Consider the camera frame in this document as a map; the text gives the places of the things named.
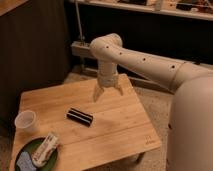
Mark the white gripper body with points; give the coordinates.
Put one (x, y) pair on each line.
(107, 80)

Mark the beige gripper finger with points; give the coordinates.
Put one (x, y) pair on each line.
(119, 88)
(98, 91)

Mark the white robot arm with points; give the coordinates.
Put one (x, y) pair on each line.
(190, 134)

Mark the black striped rectangular block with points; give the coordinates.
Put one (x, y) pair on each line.
(80, 117)

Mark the wooden low table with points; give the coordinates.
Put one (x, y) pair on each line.
(120, 126)

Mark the white shelf board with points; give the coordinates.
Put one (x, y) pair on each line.
(155, 9)

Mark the clear plastic cup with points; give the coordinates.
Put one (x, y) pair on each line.
(26, 121)

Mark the white wrapped snack package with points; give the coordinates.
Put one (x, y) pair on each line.
(42, 154)

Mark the metal vertical pole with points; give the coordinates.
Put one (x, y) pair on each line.
(79, 22)

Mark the dark green plate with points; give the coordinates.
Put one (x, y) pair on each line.
(30, 147)

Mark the blue cloth piece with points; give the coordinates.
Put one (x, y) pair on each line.
(24, 162)

